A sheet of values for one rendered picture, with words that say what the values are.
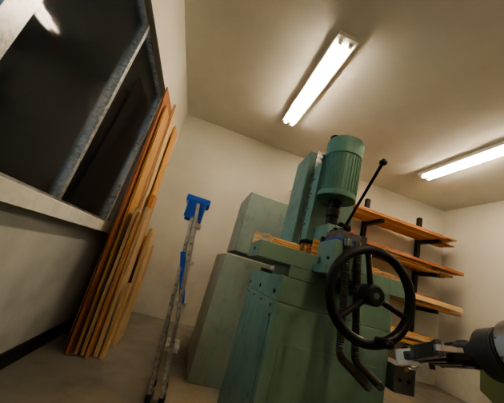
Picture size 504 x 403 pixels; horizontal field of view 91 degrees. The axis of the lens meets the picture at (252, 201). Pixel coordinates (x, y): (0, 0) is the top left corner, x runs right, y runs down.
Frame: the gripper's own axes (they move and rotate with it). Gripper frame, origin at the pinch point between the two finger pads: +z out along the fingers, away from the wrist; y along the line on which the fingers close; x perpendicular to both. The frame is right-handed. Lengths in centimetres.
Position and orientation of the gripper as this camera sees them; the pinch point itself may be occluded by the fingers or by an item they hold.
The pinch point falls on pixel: (410, 357)
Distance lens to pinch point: 71.5
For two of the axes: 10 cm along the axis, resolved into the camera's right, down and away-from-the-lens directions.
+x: -1.8, 7.9, -5.8
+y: -9.5, -2.9, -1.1
